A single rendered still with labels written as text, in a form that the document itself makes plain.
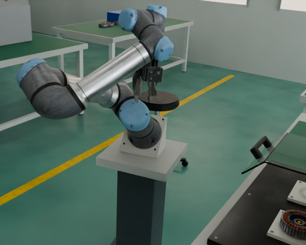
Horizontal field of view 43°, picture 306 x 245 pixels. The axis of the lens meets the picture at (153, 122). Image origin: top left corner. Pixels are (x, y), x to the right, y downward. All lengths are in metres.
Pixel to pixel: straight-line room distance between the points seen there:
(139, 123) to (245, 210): 0.51
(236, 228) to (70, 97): 0.66
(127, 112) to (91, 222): 1.18
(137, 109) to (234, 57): 4.89
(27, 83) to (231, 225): 0.79
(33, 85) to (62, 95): 0.10
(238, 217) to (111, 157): 0.63
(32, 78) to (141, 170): 0.61
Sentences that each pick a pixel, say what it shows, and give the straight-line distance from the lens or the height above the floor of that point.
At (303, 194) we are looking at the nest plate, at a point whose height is 0.78.
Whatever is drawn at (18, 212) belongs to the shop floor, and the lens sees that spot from 2.73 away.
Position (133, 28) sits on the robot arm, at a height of 1.33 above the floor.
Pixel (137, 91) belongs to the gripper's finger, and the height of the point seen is 1.08.
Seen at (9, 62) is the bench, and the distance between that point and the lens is 3.37.
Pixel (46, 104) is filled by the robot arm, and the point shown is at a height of 1.12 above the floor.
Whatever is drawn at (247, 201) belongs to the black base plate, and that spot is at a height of 0.77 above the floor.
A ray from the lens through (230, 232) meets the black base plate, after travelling 1.30.
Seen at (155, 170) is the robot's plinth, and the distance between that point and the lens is 1.62.
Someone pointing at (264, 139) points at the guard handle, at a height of 1.06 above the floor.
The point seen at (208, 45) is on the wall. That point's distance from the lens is 6.51.
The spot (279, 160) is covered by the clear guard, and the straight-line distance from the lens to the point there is 1.11.
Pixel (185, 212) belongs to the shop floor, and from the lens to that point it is 2.70.
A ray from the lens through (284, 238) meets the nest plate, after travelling 1.31.
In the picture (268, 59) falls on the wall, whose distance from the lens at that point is 6.19.
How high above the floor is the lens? 1.54
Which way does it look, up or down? 22 degrees down
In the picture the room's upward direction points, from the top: 3 degrees clockwise
